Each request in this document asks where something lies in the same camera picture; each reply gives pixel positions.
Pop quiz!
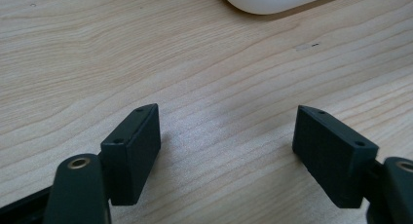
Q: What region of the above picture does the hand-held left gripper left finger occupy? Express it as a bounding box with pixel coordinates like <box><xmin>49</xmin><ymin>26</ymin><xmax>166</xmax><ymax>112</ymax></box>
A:
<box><xmin>100</xmin><ymin>102</ymin><xmax>162</xmax><ymax>206</ymax></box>

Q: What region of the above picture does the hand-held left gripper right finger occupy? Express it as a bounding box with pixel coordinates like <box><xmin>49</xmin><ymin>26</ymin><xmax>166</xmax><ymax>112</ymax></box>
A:
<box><xmin>291</xmin><ymin>104</ymin><xmax>380</xmax><ymax>209</ymax></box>

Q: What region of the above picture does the white plastic bin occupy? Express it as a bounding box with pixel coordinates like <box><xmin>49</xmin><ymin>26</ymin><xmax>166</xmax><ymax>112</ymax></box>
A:
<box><xmin>216</xmin><ymin>0</ymin><xmax>346</xmax><ymax>16</ymax></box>

